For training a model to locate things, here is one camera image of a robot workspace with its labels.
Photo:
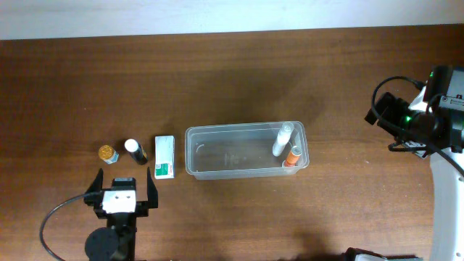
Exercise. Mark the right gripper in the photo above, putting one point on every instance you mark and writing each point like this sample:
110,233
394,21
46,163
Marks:
396,106

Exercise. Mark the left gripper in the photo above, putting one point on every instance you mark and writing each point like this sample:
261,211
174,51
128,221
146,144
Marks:
95,193

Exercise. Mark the small jar gold lid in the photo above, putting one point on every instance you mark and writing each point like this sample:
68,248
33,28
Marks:
108,154

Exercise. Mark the black bottle white cap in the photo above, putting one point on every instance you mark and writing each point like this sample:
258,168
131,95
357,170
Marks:
136,151

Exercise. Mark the orange tube white cap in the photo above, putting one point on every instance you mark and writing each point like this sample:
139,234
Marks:
293,156

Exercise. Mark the white squeeze bottle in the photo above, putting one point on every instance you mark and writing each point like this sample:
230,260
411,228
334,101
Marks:
282,138

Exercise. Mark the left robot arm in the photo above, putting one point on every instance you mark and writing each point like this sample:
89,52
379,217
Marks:
115,241

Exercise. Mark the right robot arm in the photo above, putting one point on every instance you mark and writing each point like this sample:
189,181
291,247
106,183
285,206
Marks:
446,163

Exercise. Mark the clear plastic container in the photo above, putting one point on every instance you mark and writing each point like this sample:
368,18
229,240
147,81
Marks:
241,151

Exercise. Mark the white green medicine box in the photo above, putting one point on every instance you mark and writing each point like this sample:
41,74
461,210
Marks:
164,157

